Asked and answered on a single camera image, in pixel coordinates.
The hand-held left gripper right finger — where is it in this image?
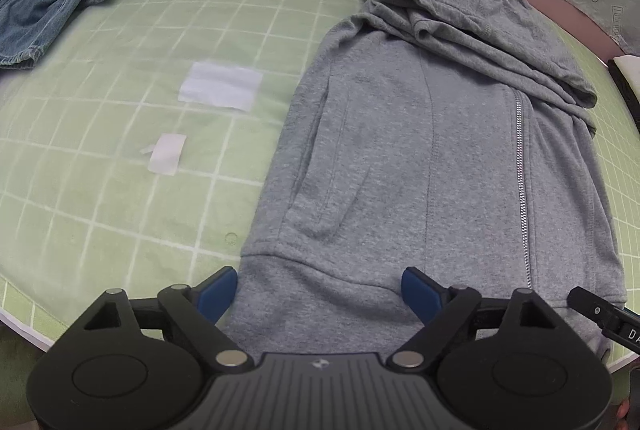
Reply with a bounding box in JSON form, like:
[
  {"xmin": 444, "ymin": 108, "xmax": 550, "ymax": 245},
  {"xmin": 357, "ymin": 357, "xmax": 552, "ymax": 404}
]
[{"xmin": 387, "ymin": 266, "xmax": 561, "ymax": 369}]

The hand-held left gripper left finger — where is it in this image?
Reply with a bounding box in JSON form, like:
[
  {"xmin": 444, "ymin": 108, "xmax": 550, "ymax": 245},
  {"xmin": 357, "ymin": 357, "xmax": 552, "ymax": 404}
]
[{"xmin": 82, "ymin": 266, "xmax": 256, "ymax": 369}]

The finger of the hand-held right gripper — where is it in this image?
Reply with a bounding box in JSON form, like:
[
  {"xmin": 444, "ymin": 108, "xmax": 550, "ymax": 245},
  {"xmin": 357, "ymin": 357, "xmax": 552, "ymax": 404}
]
[{"xmin": 567, "ymin": 286, "xmax": 640, "ymax": 355}]

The grey zip hoodie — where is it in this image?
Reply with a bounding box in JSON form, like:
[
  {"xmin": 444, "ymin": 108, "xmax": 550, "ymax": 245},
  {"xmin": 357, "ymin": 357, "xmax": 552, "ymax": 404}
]
[{"xmin": 222, "ymin": 0, "xmax": 628, "ymax": 367}]

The green grid cutting mat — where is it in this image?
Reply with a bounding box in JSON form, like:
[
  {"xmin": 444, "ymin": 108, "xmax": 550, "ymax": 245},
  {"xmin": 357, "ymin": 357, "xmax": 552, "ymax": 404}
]
[{"xmin": 0, "ymin": 0, "xmax": 640, "ymax": 369}]

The small white paper label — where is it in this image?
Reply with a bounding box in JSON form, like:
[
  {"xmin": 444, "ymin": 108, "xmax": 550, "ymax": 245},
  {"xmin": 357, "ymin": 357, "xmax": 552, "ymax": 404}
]
[{"xmin": 148, "ymin": 134, "xmax": 188, "ymax": 175}]

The large white paper label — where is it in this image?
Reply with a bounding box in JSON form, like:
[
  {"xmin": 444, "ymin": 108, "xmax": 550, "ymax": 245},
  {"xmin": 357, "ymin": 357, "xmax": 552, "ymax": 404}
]
[{"xmin": 178, "ymin": 61, "xmax": 264, "ymax": 112}]

